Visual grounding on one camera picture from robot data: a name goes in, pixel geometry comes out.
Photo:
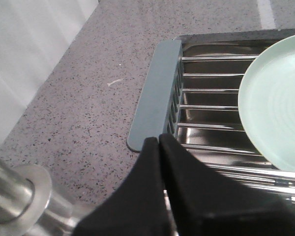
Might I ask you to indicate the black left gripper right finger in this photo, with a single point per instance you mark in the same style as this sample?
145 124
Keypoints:
207 203

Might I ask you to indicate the stainless steel faucet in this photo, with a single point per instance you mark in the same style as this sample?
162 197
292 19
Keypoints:
33 204

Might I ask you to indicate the teal wire dish rack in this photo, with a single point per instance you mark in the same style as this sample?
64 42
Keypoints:
159 104

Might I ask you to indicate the pale green round plate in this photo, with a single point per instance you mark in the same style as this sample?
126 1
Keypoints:
266 103

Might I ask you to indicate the stainless steel sink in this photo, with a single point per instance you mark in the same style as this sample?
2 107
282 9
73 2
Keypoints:
209 125

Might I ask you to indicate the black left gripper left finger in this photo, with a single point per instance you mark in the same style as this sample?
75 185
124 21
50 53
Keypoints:
139 207

